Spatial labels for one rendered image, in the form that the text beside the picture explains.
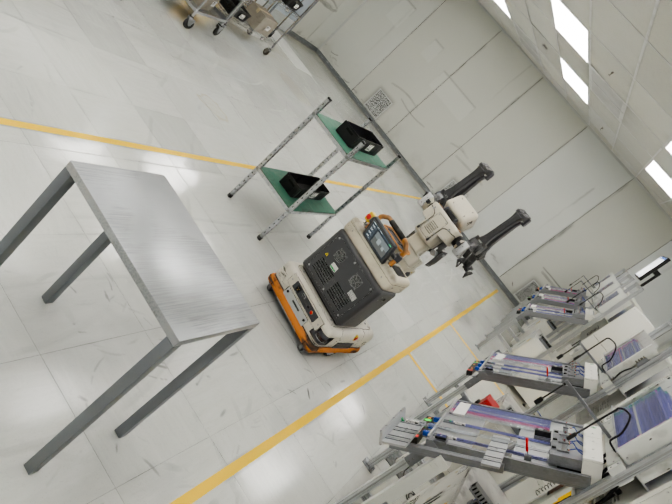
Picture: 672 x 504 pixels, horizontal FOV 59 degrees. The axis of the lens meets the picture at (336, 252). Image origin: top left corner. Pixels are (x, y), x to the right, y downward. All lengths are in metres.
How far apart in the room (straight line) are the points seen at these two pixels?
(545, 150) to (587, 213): 1.36
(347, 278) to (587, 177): 8.13
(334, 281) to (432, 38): 8.97
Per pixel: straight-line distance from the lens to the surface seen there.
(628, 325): 7.47
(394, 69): 12.45
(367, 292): 3.79
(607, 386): 4.21
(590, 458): 2.88
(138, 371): 1.92
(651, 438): 2.80
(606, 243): 11.49
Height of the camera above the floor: 1.86
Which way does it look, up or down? 19 degrees down
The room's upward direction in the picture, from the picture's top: 50 degrees clockwise
